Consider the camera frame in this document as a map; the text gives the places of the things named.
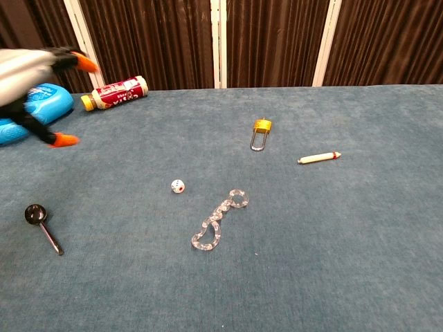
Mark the brown curtain screen panel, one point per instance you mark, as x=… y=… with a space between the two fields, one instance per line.
x=38 y=24
x=277 y=41
x=387 y=41
x=149 y=41

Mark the black measuring spoon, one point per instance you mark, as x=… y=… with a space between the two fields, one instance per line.
x=34 y=212

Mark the white pen with red band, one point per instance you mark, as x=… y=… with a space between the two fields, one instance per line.
x=318 y=157

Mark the brass padlock with long shackle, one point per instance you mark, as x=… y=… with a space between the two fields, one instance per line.
x=262 y=125

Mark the blue plastic detergent bottle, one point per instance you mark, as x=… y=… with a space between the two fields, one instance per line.
x=52 y=103

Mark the red label coffee bottle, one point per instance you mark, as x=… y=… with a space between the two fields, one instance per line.
x=117 y=92

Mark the blue carpet table mat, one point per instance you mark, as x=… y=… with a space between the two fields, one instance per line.
x=311 y=242

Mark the white die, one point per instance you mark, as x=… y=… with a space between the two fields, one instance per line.
x=177 y=186

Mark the left five-finger robot hand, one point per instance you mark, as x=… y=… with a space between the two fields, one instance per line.
x=24 y=72

